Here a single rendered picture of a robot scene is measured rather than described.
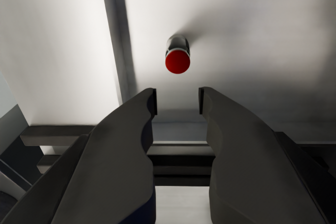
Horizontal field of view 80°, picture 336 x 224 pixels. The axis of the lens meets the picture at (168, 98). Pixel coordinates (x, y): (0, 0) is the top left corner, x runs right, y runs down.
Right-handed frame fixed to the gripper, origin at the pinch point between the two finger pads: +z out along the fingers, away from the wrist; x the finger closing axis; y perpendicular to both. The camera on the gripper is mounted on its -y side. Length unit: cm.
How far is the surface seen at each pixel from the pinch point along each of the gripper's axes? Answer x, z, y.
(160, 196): -2.8, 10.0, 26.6
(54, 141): -15.4, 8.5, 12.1
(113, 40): -5.4, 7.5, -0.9
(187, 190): 1.7, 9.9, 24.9
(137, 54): -3.9, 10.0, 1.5
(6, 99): -111, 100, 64
